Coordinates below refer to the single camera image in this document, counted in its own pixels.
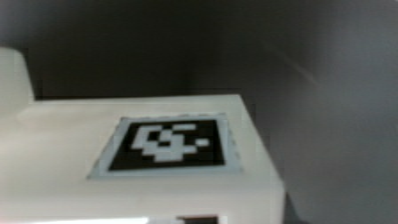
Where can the white drawer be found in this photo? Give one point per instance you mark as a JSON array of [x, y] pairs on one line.
[[129, 161]]

